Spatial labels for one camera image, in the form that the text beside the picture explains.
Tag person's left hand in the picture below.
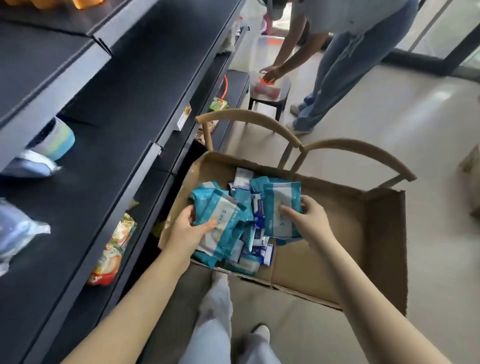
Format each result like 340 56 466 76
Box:
164 205 219 260

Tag person's right hand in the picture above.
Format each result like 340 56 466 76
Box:
279 195 339 251

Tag teal white wipes packet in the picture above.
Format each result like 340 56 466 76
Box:
262 181 304 241

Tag teal wipes packet yellow print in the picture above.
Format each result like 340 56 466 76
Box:
194 188 249 260

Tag person's left forearm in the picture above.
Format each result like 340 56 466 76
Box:
60 244 196 364

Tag person's right forearm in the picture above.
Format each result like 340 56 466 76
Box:
310 235 452 364

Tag pile of teal wipes packs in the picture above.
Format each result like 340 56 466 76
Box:
188 167 305 277

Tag brown cardboard box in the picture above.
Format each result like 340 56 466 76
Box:
157 150 409 316

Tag colourful noodle packet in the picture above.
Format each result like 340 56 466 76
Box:
86 213 138 287

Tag person's white trousers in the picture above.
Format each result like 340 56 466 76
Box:
178 277 282 364

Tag wooden chair with curved back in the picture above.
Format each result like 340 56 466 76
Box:
195 109 418 189

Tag shelf price label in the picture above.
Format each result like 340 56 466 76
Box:
175 104 192 132

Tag person's white right shoe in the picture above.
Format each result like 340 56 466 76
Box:
250 324 271 344

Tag small black stool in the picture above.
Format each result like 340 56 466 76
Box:
247 75 293 122

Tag clear plastic container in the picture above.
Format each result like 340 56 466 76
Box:
249 70 283 102

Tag black shelving unit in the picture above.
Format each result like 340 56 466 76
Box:
0 0 251 364

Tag large clear plastic bin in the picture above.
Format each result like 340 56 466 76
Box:
249 35 286 73

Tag green and blue cup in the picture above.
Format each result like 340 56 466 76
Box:
27 116 76 162

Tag white blue soft packet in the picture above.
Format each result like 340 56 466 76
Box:
0 149 63 179

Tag clear plastic bag bluish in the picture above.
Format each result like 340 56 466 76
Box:
0 198 52 279

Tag orange items on shelf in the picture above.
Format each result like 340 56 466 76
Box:
0 0 106 10

